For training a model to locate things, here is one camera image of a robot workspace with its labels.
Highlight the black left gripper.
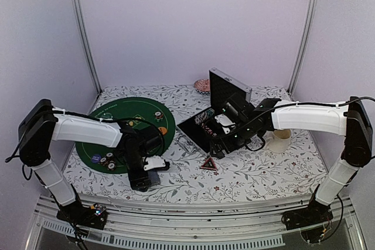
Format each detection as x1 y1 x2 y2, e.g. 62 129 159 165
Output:
121 151 152 193

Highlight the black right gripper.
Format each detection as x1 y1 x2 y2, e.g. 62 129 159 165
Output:
210 119 255 159

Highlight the green and red chip stack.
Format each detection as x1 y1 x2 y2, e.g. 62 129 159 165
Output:
99 153 117 171

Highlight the orange big blind button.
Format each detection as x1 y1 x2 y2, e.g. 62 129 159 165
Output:
158 126 168 135

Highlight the small green chip stack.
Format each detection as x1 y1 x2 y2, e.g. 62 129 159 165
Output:
154 111 164 122

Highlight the blue playing card deck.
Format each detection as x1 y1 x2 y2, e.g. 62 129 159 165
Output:
148 170 161 186

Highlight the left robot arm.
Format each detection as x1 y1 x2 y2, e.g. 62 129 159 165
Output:
5 99 169 223

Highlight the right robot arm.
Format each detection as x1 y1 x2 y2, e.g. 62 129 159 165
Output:
208 94 374 224

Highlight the black red triangle token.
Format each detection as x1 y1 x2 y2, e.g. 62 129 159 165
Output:
200 157 217 171

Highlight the red dice row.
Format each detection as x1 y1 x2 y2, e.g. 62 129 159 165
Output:
203 125 214 136

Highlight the green round poker mat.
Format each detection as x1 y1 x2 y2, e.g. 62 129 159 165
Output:
76 97 176 174

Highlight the aluminium poker chip case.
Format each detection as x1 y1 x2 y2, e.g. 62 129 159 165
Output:
178 68 252 155

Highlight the white ribbed mug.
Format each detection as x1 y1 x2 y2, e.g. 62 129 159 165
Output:
265 129 292 153

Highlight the patterned ceramic bowl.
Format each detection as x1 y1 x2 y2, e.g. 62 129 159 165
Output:
194 79 210 95

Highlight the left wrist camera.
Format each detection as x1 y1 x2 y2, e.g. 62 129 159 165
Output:
144 156 170 171

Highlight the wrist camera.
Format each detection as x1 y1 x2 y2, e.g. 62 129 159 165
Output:
144 156 170 171
214 114 236 135

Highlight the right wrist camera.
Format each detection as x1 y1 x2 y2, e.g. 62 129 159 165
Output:
214 114 236 135

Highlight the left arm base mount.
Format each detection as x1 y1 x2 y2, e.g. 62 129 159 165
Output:
56 201 108 230

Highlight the aluminium front rail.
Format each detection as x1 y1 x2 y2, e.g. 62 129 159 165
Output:
28 194 367 250

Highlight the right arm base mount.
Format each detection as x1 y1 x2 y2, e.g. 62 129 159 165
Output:
281 201 333 244

